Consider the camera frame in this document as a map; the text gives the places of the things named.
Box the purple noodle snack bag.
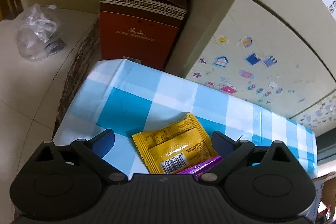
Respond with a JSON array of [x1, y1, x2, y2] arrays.
[[177, 156, 223, 180]]

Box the yellow snack packet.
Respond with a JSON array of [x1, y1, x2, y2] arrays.
[[132, 113, 218, 174]]

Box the cardboard milk box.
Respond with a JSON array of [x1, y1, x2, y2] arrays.
[[310, 172, 335, 223]]

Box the clear plastic bag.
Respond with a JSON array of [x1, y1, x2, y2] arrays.
[[17, 3, 66, 62]]

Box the cream cabinet with stickers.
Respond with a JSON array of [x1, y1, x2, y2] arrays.
[[166, 0, 335, 135]]

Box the red brown carton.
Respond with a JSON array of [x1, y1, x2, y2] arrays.
[[100, 0, 187, 70]]

